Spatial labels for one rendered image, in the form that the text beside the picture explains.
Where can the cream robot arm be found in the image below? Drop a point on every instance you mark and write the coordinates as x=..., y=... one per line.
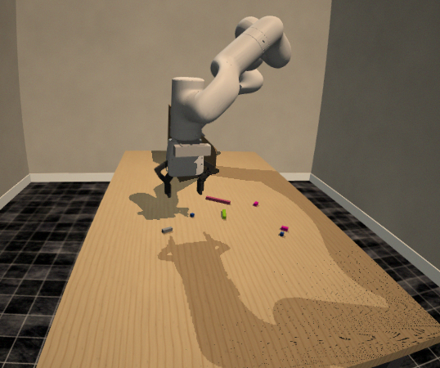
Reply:
x=192, y=106

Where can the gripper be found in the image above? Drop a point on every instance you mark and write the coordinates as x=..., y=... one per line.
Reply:
x=182, y=167

